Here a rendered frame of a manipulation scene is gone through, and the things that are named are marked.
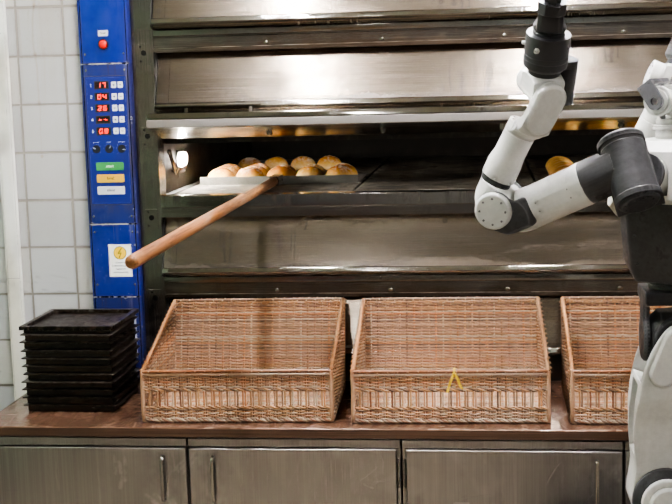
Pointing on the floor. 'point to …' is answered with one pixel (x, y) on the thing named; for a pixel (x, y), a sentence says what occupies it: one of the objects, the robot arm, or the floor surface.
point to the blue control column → (109, 18)
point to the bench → (306, 460)
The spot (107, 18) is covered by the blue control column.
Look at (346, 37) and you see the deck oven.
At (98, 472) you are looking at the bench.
